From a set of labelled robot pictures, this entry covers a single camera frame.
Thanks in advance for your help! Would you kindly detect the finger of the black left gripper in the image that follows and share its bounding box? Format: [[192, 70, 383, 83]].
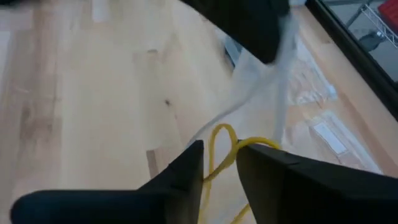
[[180, 0, 292, 65]]

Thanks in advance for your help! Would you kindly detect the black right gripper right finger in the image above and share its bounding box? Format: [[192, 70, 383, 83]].
[[236, 143, 398, 224]]

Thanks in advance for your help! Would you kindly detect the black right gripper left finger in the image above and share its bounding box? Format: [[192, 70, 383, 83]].
[[11, 139, 205, 224]]

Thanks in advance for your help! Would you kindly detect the clear plastic zip bag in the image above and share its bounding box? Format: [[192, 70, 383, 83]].
[[287, 30, 340, 108], [186, 12, 301, 149], [306, 110, 384, 175]]

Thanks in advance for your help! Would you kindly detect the yellow rubber band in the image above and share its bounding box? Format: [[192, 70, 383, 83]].
[[198, 123, 282, 224]]

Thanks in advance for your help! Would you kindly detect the red plastic bin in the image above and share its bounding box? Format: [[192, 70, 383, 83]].
[[377, 0, 398, 26]]

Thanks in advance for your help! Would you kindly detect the black aluminium table frame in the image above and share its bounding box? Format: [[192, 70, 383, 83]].
[[304, 0, 398, 121]]

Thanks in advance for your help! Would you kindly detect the chrome wire shelving cart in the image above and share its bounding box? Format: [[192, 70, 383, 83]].
[[345, 0, 398, 53]]

